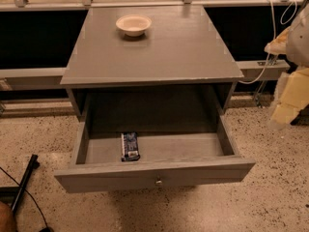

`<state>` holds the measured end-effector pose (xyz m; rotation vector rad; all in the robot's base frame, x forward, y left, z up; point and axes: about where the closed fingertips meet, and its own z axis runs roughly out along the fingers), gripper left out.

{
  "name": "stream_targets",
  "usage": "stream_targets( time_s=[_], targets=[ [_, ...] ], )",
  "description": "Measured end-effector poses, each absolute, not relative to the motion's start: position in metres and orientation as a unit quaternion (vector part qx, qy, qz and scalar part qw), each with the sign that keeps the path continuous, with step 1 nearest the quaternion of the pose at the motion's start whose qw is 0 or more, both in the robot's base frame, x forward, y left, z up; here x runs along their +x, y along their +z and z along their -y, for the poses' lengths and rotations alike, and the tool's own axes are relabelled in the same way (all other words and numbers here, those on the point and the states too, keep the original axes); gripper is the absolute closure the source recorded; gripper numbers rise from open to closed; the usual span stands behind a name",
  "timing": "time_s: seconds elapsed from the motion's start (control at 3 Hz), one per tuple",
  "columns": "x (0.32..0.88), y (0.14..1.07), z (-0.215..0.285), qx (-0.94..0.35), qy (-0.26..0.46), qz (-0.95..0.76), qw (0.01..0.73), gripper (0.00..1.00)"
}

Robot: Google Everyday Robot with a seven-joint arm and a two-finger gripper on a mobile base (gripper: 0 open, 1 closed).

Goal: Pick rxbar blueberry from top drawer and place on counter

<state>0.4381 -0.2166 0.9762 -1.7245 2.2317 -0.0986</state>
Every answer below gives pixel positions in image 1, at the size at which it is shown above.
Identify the round metal drawer knob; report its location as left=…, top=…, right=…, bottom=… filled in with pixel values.
left=155, top=178, right=163, bottom=187

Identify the black metal stand leg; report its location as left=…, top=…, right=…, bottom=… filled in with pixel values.
left=0, top=155, right=40, bottom=215

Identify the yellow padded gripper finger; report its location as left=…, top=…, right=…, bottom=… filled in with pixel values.
left=265, top=27, right=290, bottom=55
left=269, top=67, right=309, bottom=127

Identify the brown rounded object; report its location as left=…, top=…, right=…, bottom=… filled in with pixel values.
left=0, top=202, right=16, bottom=232

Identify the grey open top drawer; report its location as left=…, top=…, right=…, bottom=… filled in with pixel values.
left=55, top=91, right=255, bottom=193

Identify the thin black floor cable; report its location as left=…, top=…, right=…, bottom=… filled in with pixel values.
left=0, top=166, right=54, bottom=232

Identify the white ceramic bowl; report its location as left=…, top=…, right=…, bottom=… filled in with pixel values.
left=116, top=14, right=152, bottom=37

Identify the grey metal rail frame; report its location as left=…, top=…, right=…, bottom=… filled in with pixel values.
left=0, top=0, right=309, bottom=92

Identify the grey wooden cabinet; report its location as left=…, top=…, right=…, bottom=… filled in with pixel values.
left=61, top=6, right=242, bottom=122

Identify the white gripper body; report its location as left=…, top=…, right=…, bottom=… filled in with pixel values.
left=286, top=4, right=309, bottom=67

